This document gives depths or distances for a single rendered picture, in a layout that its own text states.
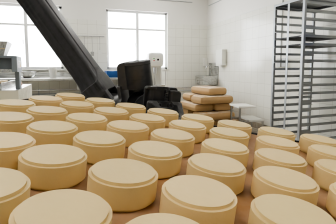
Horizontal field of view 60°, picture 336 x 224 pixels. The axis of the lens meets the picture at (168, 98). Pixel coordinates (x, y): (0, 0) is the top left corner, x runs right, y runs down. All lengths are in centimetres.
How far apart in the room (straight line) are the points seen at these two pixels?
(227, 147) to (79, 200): 17
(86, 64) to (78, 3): 604
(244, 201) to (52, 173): 14
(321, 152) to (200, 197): 21
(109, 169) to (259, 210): 10
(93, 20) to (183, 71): 233
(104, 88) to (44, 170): 43
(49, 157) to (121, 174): 6
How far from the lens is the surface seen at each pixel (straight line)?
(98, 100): 50
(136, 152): 26
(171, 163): 26
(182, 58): 699
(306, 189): 25
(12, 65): 329
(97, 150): 27
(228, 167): 25
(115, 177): 21
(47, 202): 18
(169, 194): 19
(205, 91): 545
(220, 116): 543
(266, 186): 24
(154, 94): 55
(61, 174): 23
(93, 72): 65
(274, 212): 20
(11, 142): 27
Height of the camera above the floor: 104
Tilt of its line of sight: 6 degrees down
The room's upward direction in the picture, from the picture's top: straight up
